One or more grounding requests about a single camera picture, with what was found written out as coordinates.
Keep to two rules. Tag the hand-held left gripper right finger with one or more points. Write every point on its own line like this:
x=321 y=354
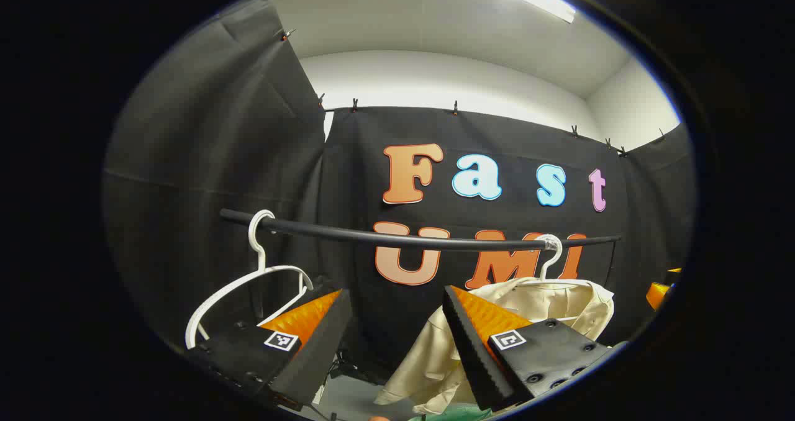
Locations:
x=472 y=365

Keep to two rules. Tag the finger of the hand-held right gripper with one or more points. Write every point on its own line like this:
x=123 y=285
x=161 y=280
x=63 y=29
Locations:
x=657 y=295

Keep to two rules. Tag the white hanger with taped hook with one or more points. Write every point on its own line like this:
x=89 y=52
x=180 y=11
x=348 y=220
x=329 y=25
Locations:
x=550 y=241

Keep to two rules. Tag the black backdrop cloth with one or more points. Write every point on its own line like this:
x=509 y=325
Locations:
x=217 y=160

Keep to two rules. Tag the black clothes rack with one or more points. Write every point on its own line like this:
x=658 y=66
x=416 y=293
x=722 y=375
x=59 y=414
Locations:
x=372 y=237

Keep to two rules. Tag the cream shirt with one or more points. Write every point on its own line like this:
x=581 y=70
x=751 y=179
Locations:
x=428 y=359

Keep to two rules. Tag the empty white hanger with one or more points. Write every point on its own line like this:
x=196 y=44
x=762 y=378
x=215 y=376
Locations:
x=261 y=259

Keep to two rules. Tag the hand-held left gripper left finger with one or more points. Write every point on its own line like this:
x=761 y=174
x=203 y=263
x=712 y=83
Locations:
x=323 y=353

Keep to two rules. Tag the row of black clips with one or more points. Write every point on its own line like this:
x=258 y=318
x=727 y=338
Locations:
x=354 y=105

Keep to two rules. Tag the green laundry hamper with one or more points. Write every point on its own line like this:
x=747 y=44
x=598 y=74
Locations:
x=459 y=413

